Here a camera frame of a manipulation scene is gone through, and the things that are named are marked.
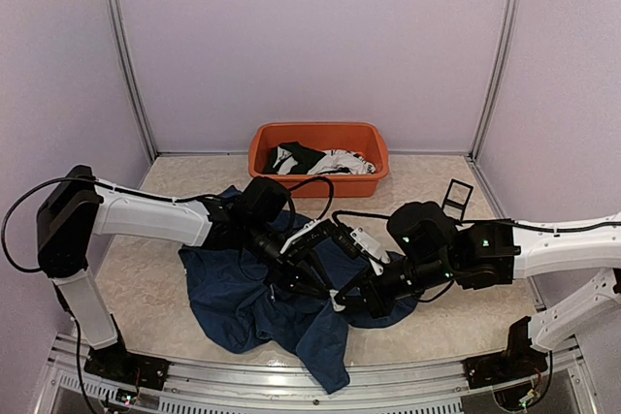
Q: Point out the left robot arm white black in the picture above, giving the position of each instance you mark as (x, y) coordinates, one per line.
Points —
(82, 205)

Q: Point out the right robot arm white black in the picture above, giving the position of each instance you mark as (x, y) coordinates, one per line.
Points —
(484, 253)

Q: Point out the dark blue t-shirt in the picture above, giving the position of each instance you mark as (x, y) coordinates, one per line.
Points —
(232, 305)

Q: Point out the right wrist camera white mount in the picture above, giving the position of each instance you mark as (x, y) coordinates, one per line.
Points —
(358, 243)

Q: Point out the black and white garment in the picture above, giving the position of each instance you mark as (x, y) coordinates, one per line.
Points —
(296, 159)

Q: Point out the right aluminium corner post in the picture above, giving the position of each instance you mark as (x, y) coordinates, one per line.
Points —
(497, 73)

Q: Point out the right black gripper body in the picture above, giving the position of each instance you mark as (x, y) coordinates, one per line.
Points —
(383, 302)

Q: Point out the left aluminium corner post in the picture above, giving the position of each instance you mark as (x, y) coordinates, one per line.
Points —
(130, 80)

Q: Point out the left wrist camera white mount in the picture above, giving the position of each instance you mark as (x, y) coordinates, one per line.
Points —
(310, 234)

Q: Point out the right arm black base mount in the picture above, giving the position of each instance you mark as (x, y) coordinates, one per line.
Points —
(498, 368)

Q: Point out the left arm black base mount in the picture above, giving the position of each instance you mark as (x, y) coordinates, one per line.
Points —
(136, 370)

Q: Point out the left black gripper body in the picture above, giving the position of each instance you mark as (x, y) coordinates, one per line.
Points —
(285, 264)

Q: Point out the black square display box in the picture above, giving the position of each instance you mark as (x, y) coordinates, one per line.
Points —
(456, 199)

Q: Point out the aluminium corner post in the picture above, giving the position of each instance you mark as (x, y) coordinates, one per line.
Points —
(497, 73)
(130, 80)

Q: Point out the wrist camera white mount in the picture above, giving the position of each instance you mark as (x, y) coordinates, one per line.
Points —
(310, 234)
(358, 243)

